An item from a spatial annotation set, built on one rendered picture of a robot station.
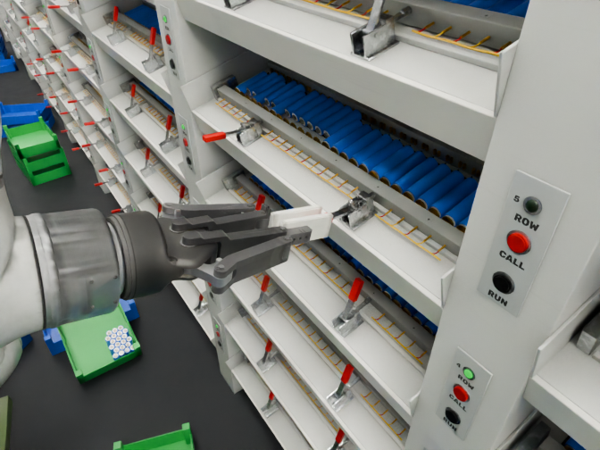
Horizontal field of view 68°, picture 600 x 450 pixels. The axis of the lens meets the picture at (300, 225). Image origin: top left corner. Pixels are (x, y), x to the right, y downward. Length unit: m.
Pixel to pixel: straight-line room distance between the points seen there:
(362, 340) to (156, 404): 0.97
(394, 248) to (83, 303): 0.32
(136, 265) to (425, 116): 0.27
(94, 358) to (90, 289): 1.32
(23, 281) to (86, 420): 1.25
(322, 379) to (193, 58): 0.63
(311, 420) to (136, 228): 0.76
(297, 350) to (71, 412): 0.89
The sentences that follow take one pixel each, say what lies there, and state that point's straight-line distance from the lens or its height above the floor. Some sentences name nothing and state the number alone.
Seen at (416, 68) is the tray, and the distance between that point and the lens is 0.43.
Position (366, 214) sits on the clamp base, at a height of 0.95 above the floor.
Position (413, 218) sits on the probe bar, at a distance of 0.52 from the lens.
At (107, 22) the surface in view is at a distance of 1.53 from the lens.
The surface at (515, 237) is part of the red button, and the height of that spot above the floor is 1.05.
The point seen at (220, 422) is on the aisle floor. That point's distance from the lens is 1.47.
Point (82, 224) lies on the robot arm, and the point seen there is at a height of 1.06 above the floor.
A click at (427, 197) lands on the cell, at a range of 0.55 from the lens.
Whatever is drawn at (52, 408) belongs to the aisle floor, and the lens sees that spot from 1.66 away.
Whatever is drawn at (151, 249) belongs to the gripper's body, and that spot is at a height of 1.03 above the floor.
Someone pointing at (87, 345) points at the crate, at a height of 0.04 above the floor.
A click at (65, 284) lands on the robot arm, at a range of 0.37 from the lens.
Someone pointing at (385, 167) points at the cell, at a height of 0.98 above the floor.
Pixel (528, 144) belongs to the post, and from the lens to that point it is 0.35.
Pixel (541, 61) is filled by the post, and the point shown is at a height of 1.18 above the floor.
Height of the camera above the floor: 1.27
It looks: 37 degrees down
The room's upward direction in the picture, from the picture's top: straight up
